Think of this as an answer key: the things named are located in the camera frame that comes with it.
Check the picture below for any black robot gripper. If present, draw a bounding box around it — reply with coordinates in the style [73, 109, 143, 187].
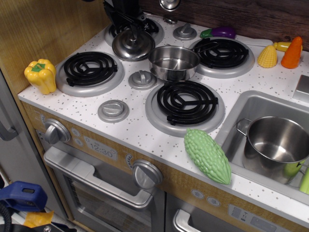
[103, 0, 146, 40]

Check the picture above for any round steel pot lid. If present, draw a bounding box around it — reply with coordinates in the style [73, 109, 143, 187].
[112, 30, 155, 61]

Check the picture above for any large steel pot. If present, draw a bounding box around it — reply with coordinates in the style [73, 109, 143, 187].
[236, 116, 309, 184]

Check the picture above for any black rear left burner coil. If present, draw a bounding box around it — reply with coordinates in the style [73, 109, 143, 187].
[108, 19, 159, 38]

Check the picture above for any black burner coil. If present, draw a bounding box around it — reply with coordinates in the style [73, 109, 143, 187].
[64, 52, 118, 87]
[108, 19, 159, 38]
[192, 38, 249, 69]
[156, 81, 219, 125]

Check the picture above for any hanging steel ladle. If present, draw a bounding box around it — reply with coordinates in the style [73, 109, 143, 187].
[159, 0, 181, 12]

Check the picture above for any grey rear stove knob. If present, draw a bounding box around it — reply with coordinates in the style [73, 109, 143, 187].
[173, 23, 197, 41]

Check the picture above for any grey stove knob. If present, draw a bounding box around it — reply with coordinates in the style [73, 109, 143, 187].
[128, 70, 157, 90]
[173, 23, 197, 41]
[98, 100, 129, 123]

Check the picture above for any small steel saucepan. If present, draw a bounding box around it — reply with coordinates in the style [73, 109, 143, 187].
[148, 42, 219, 82]

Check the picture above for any grey middle stove knob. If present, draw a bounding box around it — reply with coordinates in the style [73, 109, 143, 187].
[128, 70, 157, 90]

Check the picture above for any black front left burner coil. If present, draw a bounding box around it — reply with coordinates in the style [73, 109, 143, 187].
[64, 52, 118, 87]

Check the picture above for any black rear right burner coil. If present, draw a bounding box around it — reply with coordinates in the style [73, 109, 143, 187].
[192, 38, 249, 69]

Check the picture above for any grey front stove knob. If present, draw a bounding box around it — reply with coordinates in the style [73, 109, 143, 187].
[98, 100, 129, 123]

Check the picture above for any black front right burner coil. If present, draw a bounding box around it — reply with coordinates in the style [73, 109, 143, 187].
[156, 81, 219, 125]

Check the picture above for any purple toy eggplant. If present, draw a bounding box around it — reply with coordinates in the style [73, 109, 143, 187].
[200, 26, 236, 39]

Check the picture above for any yellow toy bell pepper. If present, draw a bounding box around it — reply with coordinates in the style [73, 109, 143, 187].
[24, 59, 56, 95]

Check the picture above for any silver left oven dial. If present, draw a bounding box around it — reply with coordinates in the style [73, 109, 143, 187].
[44, 118, 71, 145]

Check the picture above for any silver oven dial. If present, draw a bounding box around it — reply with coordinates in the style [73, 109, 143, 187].
[44, 118, 71, 145]
[132, 159, 163, 189]

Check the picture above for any yellow toy corn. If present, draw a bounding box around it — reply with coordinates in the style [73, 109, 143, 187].
[257, 45, 277, 68]

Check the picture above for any green toy bitter gourd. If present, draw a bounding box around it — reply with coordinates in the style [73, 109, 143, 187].
[184, 129, 231, 185]

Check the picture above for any grey toy sink basin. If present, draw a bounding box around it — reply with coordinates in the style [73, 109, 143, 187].
[215, 91, 309, 204]

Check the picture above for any silver right oven dial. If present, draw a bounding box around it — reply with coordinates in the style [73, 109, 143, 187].
[132, 159, 163, 189]

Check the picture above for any yellow toy sausage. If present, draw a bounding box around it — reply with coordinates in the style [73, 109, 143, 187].
[273, 42, 291, 52]

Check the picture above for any orange toy carrot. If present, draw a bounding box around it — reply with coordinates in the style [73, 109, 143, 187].
[281, 36, 303, 69]

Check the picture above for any silver faucet base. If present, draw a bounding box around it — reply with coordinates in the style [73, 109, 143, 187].
[293, 75, 309, 103]

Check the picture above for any blue clamp device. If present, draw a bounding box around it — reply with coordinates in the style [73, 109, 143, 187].
[0, 181, 48, 212]

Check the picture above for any green toy vegetable in sink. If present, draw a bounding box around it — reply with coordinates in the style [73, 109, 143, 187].
[283, 160, 309, 194]

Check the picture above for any silver oven door handle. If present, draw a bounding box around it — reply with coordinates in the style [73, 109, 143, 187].
[44, 147, 153, 211]

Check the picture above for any grey fridge door handle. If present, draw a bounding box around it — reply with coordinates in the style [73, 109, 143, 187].
[0, 115, 18, 142]

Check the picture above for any silver dishwasher handle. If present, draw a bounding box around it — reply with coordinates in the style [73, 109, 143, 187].
[172, 209, 200, 232]

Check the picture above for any black cable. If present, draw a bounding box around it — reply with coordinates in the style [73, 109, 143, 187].
[0, 202, 12, 232]

